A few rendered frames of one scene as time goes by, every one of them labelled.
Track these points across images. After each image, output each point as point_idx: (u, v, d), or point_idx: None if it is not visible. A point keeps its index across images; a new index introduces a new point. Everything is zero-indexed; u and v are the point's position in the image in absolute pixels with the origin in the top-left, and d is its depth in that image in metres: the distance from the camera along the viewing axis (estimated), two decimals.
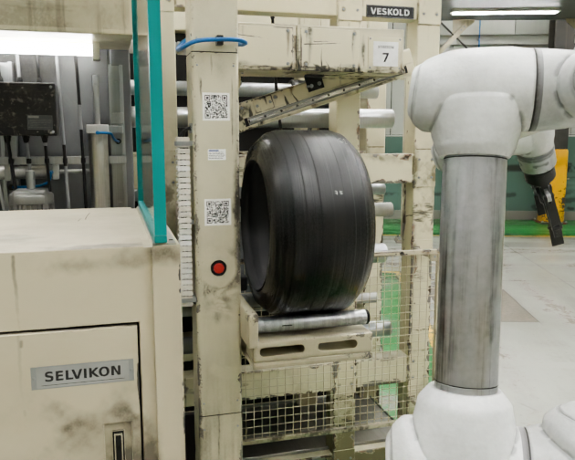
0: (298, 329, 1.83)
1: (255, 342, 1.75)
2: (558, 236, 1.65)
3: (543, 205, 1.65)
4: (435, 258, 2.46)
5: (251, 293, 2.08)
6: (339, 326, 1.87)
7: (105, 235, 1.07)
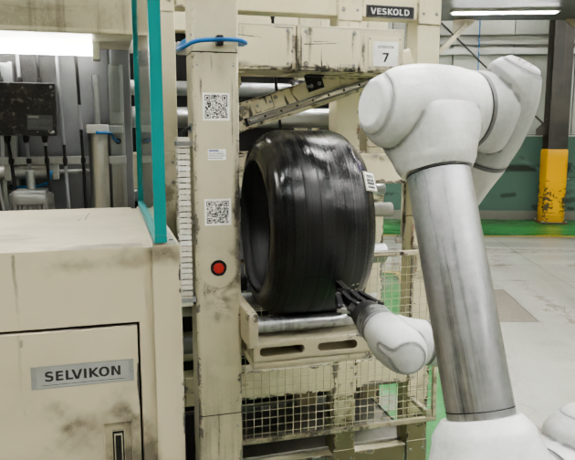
0: (298, 316, 1.83)
1: (255, 342, 1.75)
2: (336, 291, 1.70)
3: (352, 298, 1.62)
4: None
5: None
6: (340, 315, 1.85)
7: (105, 235, 1.07)
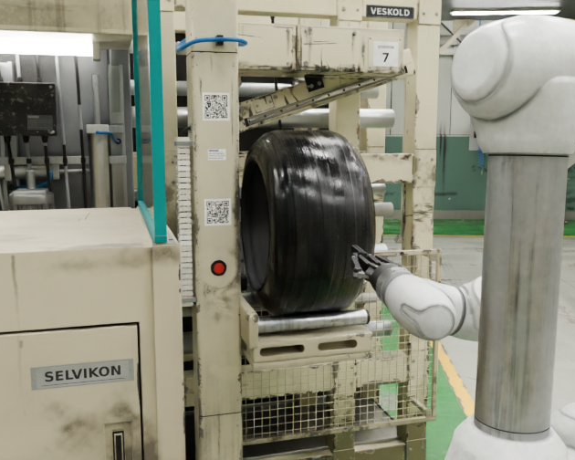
0: (298, 316, 1.83)
1: (255, 342, 1.75)
2: (352, 256, 1.58)
3: (371, 263, 1.49)
4: (435, 258, 2.46)
5: None
6: (340, 316, 1.85)
7: (105, 235, 1.07)
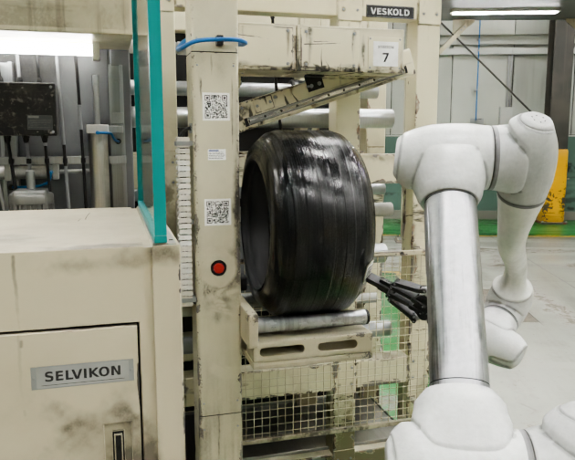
0: (298, 316, 1.83)
1: (255, 342, 1.75)
2: (379, 287, 1.79)
3: (407, 303, 1.74)
4: None
5: None
6: (340, 316, 1.85)
7: (105, 235, 1.07)
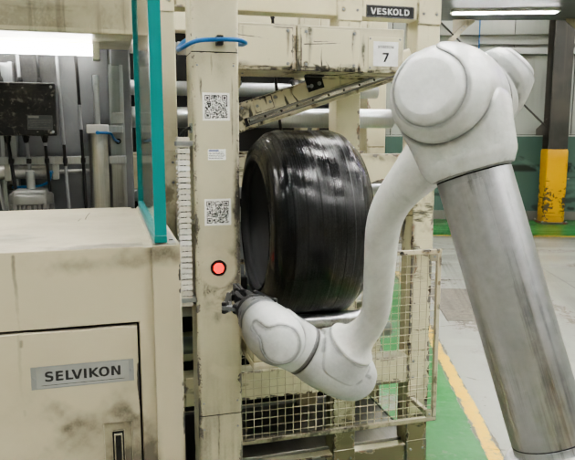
0: (298, 316, 1.83)
1: None
2: (231, 293, 1.53)
3: (243, 297, 1.44)
4: (435, 258, 2.46)
5: None
6: (340, 316, 1.85)
7: (105, 235, 1.07)
